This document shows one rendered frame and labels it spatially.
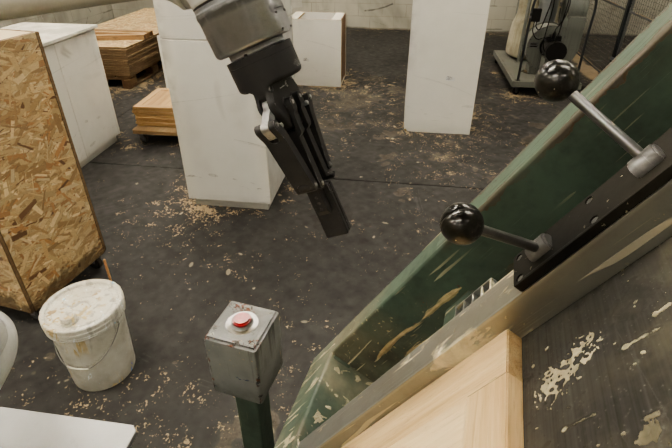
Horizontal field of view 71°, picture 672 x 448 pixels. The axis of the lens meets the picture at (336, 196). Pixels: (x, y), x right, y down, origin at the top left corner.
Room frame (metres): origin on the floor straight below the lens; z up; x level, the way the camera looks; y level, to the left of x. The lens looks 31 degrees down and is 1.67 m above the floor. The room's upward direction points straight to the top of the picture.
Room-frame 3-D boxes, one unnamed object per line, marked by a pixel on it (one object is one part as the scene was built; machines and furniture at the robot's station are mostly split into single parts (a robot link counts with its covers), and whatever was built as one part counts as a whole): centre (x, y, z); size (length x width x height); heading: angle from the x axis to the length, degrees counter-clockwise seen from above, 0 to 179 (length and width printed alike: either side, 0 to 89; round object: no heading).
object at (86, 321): (1.38, 0.99, 0.24); 0.32 x 0.30 x 0.47; 172
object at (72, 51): (3.33, 2.22, 0.48); 1.00 x 0.64 x 0.95; 172
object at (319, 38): (5.47, 0.20, 0.36); 0.58 x 0.45 x 0.72; 82
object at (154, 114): (3.93, 1.43, 0.15); 0.61 x 0.52 x 0.31; 172
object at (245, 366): (0.72, 0.20, 0.84); 0.12 x 0.12 x 0.18; 72
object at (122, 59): (6.41, 2.59, 0.23); 2.45 x 1.03 x 0.45; 172
